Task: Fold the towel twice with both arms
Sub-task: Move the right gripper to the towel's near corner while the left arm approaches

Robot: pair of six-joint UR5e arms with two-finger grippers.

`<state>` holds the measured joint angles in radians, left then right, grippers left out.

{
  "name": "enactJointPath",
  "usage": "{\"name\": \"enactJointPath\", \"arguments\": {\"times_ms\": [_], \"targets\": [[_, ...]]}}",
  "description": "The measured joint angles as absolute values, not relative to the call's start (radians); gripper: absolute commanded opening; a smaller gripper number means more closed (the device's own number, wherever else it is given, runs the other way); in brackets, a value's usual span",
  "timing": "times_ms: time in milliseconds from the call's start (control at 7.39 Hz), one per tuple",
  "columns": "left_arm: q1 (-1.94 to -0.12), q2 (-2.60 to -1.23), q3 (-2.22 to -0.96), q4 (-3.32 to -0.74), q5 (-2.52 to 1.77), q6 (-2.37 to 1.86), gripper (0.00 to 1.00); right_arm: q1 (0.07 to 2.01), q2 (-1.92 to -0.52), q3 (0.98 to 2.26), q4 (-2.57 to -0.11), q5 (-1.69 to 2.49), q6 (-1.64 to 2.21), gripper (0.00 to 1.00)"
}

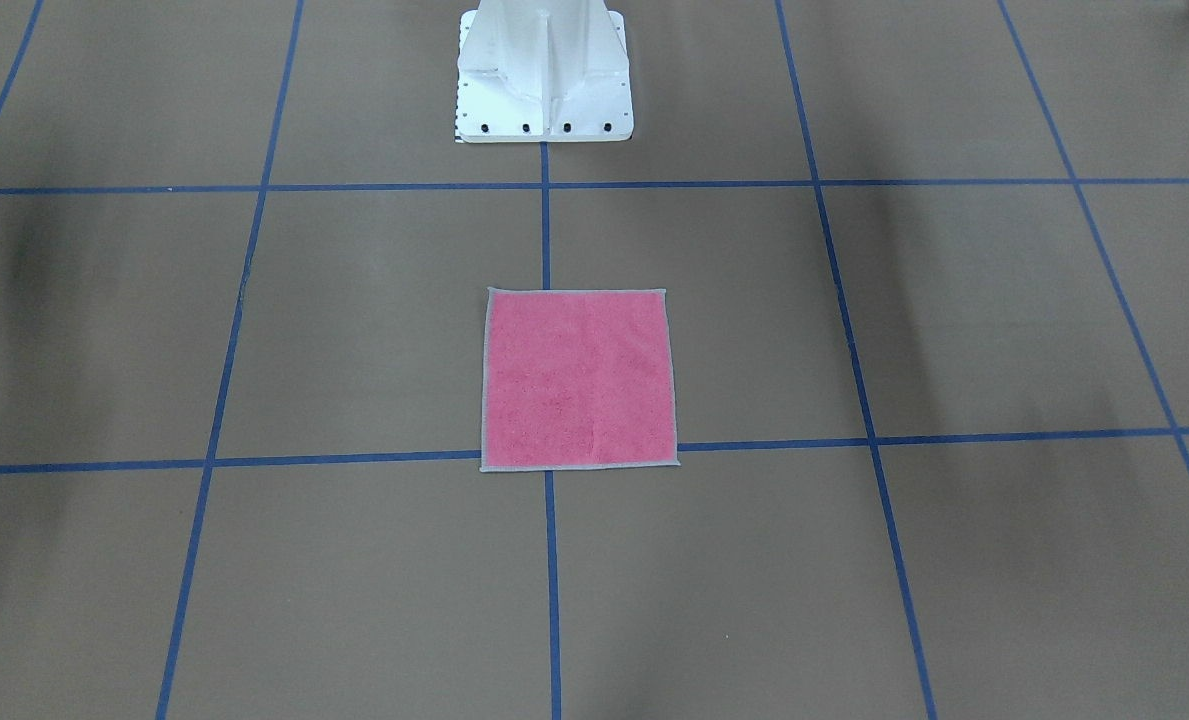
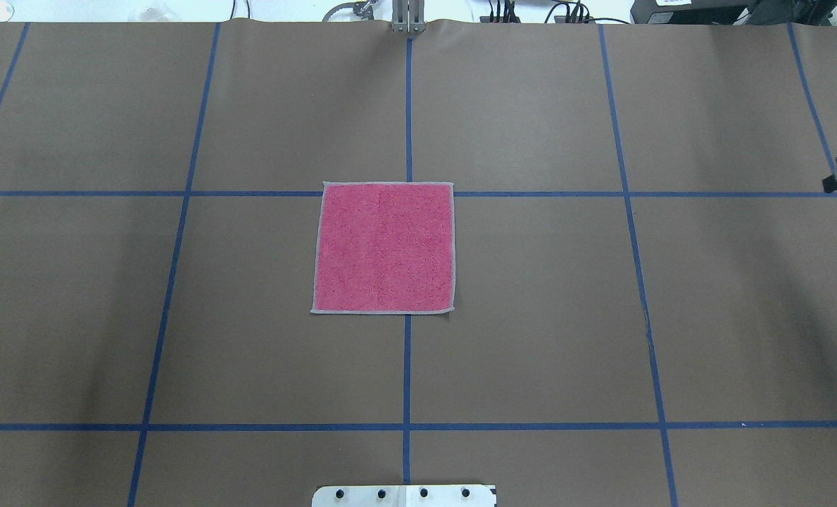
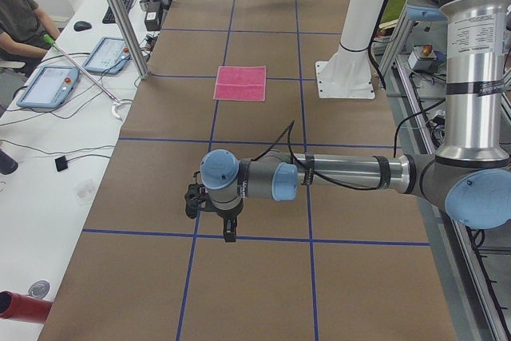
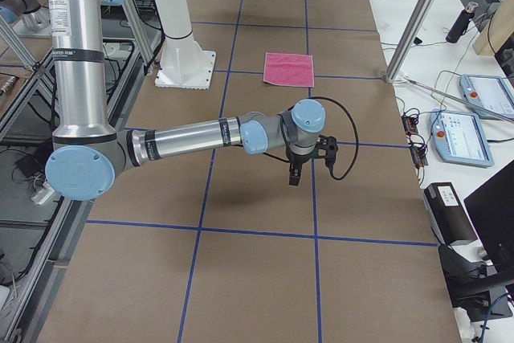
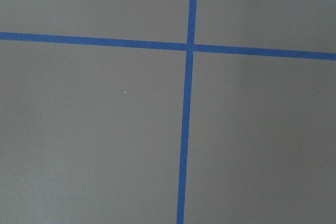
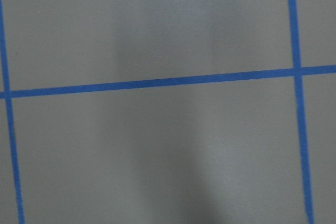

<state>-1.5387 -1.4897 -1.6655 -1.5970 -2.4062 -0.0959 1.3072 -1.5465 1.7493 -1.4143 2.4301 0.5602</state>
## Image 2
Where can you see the pink towel with grey edge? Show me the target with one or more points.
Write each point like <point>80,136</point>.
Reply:
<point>385,248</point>

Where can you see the grey metal camera post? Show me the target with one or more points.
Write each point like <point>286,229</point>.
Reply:
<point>407,16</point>

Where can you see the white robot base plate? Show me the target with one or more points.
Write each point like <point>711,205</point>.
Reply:
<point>406,495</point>

